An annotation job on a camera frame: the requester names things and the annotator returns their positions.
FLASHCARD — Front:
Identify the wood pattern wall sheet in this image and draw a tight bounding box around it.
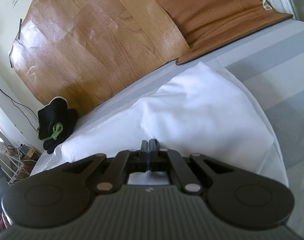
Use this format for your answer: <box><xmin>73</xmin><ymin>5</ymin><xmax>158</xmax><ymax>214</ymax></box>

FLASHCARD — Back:
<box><xmin>10</xmin><ymin>0</ymin><xmax>189</xmax><ymax>115</ymax></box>

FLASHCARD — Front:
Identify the white printed t-shirt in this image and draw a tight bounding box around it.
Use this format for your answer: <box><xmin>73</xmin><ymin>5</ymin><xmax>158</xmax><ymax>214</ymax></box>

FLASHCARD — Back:
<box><xmin>32</xmin><ymin>62</ymin><xmax>288</xmax><ymax>185</ymax></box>

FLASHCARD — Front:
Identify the grey striped bed sheet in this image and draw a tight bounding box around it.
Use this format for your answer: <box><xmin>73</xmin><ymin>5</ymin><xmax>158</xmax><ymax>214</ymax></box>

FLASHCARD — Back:
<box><xmin>67</xmin><ymin>17</ymin><xmax>304</xmax><ymax>239</ymax></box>

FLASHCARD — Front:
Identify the brown mesh seat cushion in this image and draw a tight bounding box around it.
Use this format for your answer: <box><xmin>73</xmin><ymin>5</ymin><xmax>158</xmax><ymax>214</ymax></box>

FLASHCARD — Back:
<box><xmin>156</xmin><ymin>0</ymin><xmax>293</xmax><ymax>65</ymax></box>

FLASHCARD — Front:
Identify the white wire rack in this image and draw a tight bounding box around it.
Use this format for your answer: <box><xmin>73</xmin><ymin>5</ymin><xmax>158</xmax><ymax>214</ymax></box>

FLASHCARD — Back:
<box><xmin>0</xmin><ymin>145</ymin><xmax>30</xmax><ymax>184</ymax></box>

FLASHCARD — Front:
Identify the black wall cable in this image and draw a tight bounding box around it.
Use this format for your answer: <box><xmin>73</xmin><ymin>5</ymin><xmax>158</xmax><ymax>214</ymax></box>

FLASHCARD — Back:
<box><xmin>0</xmin><ymin>79</ymin><xmax>40</xmax><ymax>133</ymax></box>

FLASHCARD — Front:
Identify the black and green folded garment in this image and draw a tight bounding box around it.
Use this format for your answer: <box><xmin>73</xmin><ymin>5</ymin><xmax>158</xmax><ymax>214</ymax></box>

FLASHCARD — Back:
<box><xmin>37</xmin><ymin>96</ymin><xmax>78</xmax><ymax>154</ymax></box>

